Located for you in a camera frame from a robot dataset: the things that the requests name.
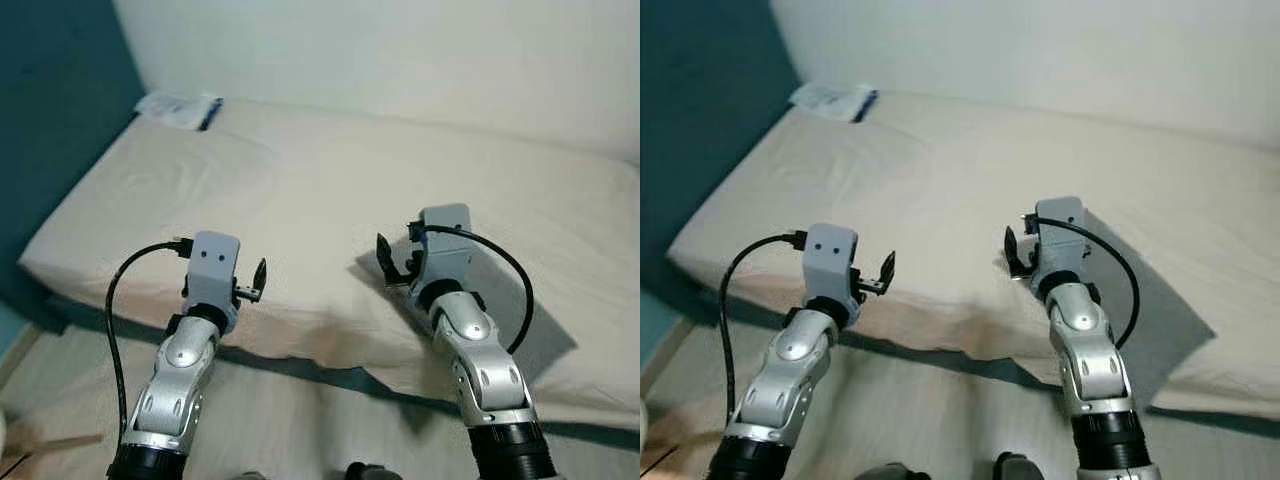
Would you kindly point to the dark teal upholstered headboard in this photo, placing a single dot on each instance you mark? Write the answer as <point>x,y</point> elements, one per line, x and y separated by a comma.
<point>60,130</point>
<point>710,120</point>

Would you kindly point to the white blue wipes packet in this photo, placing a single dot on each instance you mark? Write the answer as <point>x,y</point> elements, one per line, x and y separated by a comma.
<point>180,110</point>
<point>835,102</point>

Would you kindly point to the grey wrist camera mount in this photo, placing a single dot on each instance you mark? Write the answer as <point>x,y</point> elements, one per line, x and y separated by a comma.
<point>1062,235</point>
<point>447,245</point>
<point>830,258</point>
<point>213,265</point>

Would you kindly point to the dark teal bed base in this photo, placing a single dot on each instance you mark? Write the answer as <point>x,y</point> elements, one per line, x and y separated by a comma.
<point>300,365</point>

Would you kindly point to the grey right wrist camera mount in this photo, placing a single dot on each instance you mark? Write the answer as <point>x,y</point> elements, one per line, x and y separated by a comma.
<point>447,245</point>
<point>1062,235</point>

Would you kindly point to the bed mattress with cream sheet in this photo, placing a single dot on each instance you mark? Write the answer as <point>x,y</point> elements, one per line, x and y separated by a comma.
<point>950,170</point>
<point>300,180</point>

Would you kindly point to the robot right leg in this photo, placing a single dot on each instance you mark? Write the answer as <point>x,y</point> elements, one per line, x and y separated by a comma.
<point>1020,467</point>
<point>372,472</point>

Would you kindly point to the grey pillow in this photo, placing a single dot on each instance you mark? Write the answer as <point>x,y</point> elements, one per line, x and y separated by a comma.
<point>540,320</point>
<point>1175,330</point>

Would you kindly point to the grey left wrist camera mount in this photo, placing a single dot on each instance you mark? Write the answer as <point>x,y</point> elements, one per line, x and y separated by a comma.
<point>213,265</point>
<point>830,258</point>

